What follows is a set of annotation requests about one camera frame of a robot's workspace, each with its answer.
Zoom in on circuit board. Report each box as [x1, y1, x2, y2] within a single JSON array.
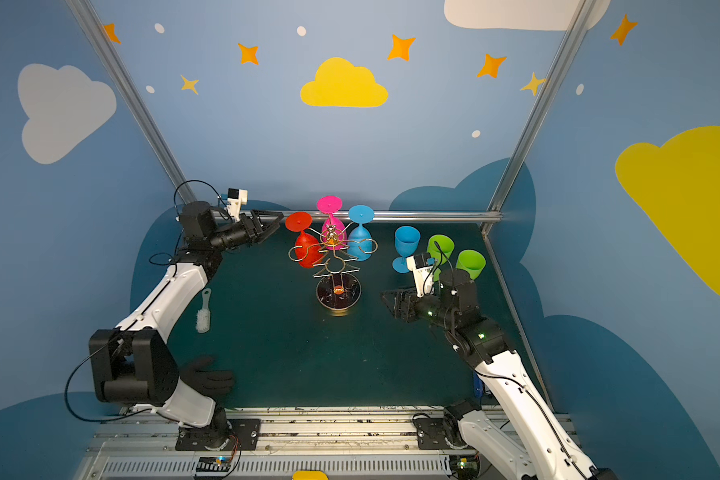
[[449, 456, 480, 480], [193, 456, 232, 479]]

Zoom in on white brush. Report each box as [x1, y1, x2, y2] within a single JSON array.
[[196, 288, 212, 334]]

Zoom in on frame post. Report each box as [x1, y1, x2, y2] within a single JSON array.
[[487, 0, 597, 213], [65, 0, 197, 203]]

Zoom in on left circuit board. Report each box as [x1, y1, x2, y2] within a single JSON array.
[[193, 456, 232, 479]]

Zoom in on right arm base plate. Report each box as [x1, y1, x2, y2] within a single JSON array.
[[412, 416, 467, 450]]

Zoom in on right frame post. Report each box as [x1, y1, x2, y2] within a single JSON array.
[[487, 0, 597, 213]]

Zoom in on black glove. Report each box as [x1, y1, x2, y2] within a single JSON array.
[[179, 355, 236, 402]]

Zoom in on red wine glass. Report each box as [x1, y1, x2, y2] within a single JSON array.
[[285, 212, 322, 269]]

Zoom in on rear frame bar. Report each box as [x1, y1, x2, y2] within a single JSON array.
[[209, 208, 504, 224]]

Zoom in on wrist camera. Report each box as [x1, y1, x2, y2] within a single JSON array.
[[405, 252, 435, 298], [224, 188, 248, 222]]

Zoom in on blue tool at table edge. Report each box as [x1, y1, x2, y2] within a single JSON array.
[[473, 372, 486, 400]]

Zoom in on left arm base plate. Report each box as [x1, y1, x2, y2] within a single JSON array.
[[175, 418, 261, 452]]

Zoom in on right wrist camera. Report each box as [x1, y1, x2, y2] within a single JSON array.
[[405, 252, 435, 298]]

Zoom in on right circuit board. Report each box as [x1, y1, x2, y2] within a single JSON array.
[[449, 456, 480, 480]]

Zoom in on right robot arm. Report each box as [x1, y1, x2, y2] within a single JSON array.
[[381, 269, 616, 479]]

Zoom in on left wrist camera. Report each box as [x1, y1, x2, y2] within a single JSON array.
[[224, 188, 248, 222]]

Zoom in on left frame post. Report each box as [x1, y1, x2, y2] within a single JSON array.
[[65, 0, 197, 203]]

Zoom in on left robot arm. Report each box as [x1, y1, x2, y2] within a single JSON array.
[[89, 201, 283, 435]]

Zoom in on blue wine glass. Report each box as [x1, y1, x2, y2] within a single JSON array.
[[392, 225, 421, 274], [347, 205, 376, 261]]

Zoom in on gold wire glass rack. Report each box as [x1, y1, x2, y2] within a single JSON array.
[[310, 225, 378, 316]]

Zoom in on yellow object at bottom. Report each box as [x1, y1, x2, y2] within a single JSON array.
[[292, 471, 329, 480]]

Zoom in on aluminium rail base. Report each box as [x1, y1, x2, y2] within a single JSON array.
[[71, 406, 595, 480]]

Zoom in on pink wine glass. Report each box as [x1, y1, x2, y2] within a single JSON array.
[[316, 196, 347, 251]]

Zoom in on green wine glass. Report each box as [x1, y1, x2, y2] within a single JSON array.
[[427, 234, 455, 281], [456, 249, 487, 280]]

